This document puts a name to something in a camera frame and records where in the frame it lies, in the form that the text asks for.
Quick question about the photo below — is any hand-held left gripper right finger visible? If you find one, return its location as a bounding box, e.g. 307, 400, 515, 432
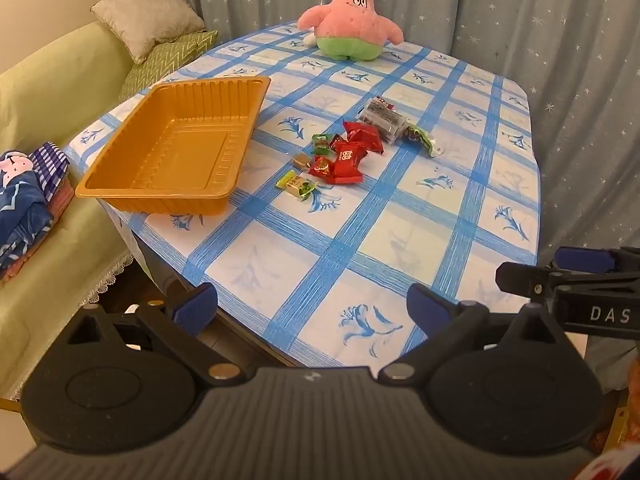
377, 282, 576, 387

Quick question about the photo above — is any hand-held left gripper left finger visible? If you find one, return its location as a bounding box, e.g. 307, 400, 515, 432
65, 282, 256, 387

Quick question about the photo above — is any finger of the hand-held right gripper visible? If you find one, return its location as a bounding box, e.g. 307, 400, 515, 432
495, 261, 640, 306
552, 246, 640, 273

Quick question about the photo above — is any yellow green candy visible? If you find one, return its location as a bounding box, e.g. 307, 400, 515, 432
276, 170, 318, 202

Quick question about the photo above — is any orange plastic tray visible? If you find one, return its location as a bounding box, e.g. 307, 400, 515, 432
75, 76, 272, 217

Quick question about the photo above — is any red packet with white print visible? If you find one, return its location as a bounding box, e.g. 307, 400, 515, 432
327, 140, 368, 185

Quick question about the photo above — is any green dark candy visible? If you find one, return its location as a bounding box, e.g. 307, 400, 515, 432
400, 122, 444, 157

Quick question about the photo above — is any plain red snack packet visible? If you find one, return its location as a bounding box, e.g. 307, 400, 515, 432
350, 125, 385, 156

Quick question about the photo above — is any dark sesame snack packet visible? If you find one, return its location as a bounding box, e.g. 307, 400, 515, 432
356, 96, 408, 145

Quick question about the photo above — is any red and green candy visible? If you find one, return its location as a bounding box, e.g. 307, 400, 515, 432
311, 132, 345, 157

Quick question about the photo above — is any red white printed cloth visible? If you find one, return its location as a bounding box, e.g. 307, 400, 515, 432
572, 447, 640, 480

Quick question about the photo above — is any blue printed blanket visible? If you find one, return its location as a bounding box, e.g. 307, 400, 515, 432
0, 150, 56, 268

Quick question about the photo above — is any blue white striped cloth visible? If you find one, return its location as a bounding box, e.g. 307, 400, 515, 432
30, 141, 71, 196

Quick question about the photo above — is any green zigzag cushion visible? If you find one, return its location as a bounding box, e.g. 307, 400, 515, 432
119, 30, 219, 103

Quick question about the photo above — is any green covered sofa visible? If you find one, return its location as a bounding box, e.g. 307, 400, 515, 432
0, 20, 166, 401

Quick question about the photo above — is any beige cushion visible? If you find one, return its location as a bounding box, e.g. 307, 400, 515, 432
90, 0, 207, 65

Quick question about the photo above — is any pink star plush toy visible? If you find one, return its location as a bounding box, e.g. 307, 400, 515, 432
298, 0, 405, 62

